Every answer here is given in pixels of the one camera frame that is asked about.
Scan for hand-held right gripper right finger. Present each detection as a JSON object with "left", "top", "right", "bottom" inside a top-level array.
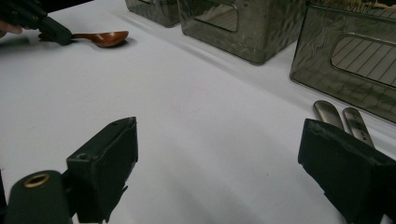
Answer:
[{"left": 297, "top": 118, "right": 396, "bottom": 224}]

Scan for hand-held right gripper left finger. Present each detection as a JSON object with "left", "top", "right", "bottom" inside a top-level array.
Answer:
[{"left": 64, "top": 116, "right": 139, "bottom": 224}]

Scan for slim metal fork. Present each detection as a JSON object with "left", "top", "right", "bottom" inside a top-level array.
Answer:
[{"left": 342, "top": 106, "right": 375, "bottom": 147}]

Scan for wooden spoon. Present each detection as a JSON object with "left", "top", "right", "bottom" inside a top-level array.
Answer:
[{"left": 72, "top": 30, "right": 130, "bottom": 49}]

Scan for wide-handled metal utensil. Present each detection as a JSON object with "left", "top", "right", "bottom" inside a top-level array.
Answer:
[{"left": 312, "top": 100, "right": 346, "bottom": 131}]

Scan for smoky clear plastic bin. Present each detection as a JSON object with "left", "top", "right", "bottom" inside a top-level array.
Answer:
[
  {"left": 124, "top": 0, "right": 181, "bottom": 28},
  {"left": 177, "top": 0, "right": 307, "bottom": 65},
  {"left": 289, "top": 0, "right": 396, "bottom": 124}
]

